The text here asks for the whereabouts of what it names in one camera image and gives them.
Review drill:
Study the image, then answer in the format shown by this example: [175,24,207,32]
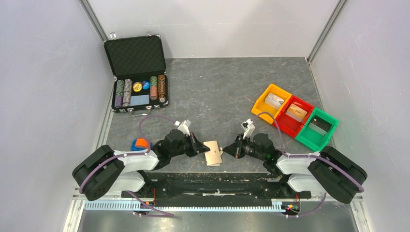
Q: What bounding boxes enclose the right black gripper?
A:
[222,133,265,161]

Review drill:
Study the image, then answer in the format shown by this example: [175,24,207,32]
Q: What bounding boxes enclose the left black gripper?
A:
[170,131,209,158]

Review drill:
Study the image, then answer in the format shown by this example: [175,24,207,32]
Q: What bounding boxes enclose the beige leather card holder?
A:
[204,140,222,166]

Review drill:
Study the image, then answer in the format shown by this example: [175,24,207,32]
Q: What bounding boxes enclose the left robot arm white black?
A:
[72,129,210,201]

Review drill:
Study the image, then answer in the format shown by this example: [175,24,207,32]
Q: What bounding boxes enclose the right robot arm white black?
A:
[223,133,368,204]

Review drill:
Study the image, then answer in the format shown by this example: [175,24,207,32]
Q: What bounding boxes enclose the card deck in yellow bin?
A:
[264,93,285,110]

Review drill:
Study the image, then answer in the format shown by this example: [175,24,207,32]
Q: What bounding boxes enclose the card deck in red bin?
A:
[286,103,307,122]

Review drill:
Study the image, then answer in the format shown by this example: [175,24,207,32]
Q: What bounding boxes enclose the blue playing card deck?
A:
[130,95,150,106]

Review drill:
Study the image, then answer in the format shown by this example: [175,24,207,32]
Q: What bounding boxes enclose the card deck in green bin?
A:
[308,116,332,136]

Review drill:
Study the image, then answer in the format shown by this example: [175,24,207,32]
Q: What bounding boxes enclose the orange blue toy block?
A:
[130,138,152,151]

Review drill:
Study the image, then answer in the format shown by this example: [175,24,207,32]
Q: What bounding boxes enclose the yellow plastic bin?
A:
[251,84,292,125]

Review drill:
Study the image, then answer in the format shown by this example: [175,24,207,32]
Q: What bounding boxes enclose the red plastic bin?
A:
[275,95,315,138]

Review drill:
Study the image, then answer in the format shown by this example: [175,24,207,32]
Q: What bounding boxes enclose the green orange chip stack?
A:
[150,76,158,101]

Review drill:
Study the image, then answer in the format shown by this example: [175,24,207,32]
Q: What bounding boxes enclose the brown orange chip stack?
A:
[158,75,166,103]

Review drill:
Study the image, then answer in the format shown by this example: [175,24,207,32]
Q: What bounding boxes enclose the blue dealer button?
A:
[142,81,150,90]

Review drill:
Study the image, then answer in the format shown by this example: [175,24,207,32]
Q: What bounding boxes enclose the green plastic bin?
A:
[295,108,339,151]

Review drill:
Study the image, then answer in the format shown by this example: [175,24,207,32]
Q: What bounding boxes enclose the black poker chip case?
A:
[103,34,169,113]

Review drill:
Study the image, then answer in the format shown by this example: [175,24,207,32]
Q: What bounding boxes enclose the yellow dealer button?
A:
[132,82,143,92]

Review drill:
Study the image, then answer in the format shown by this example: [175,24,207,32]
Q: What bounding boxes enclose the grey purple chip stack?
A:
[123,79,132,107]

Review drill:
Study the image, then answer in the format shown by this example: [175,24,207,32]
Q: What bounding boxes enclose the green purple chip stack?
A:
[114,80,125,108]

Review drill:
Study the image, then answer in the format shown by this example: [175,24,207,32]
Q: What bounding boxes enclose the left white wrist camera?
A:
[174,120,191,135]

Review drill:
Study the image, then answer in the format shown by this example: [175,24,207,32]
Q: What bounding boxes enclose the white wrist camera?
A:
[241,118,255,139]
[174,120,191,135]

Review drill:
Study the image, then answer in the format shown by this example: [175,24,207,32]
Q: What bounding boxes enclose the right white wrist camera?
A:
[241,118,255,139]

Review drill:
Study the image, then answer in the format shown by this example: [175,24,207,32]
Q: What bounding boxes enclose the white slotted cable duct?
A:
[84,200,285,213]

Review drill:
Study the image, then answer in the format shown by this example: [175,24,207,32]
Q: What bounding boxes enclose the right aluminium frame post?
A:
[306,0,348,65]

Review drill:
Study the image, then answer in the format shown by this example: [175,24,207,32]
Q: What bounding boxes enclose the aluminium frame post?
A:
[79,0,108,42]
[306,0,348,65]

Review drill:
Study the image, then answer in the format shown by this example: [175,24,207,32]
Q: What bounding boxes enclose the left aluminium frame post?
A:
[79,0,108,42]

